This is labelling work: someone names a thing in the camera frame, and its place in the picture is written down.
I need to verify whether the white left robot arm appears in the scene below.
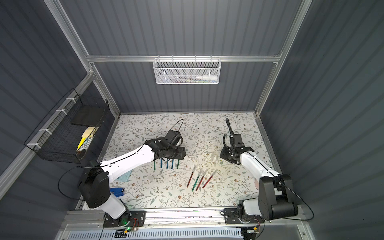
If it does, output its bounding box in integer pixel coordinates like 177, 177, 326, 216
78, 130, 186, 220

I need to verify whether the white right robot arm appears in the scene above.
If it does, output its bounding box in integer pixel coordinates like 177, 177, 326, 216
220, 134, 299, 221

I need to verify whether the dark red carving knife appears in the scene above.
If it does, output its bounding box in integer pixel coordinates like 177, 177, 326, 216
202, 171, 217, 189

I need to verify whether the blue stapler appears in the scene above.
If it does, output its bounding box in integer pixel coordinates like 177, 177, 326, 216
110, 188, 125, 198

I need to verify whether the white tube in basket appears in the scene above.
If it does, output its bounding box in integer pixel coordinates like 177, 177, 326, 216
196, 75, 218, 82

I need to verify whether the white ventilated front panel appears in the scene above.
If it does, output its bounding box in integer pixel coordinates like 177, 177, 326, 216
64, 227, 243, 240

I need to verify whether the yellow sticky note pad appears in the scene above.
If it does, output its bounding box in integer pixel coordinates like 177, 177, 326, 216
77, 127, 99, 152

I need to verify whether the black notebook in basket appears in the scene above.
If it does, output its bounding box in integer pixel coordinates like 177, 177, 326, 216
71, 105, 106, 127

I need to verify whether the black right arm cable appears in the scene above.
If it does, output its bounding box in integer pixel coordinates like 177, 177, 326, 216
224, 117, 236, 145

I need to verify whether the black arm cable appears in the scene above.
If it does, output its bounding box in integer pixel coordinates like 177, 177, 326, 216
224, 117, 236, 145
57, 166, 97, 201

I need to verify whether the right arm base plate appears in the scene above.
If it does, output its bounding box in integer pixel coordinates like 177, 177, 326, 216
220, 208, 265, 225

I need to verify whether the white wire mesh basket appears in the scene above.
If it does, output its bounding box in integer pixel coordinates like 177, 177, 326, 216
153, 57, 222, 85

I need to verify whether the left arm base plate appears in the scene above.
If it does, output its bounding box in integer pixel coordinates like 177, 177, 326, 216
103, 211, 147, 229

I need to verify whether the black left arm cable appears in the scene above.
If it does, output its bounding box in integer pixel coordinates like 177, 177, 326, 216
57, 166, 97, 201

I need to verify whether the black wire wall basket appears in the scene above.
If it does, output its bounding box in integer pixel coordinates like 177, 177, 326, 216
24, 91, 110, 164

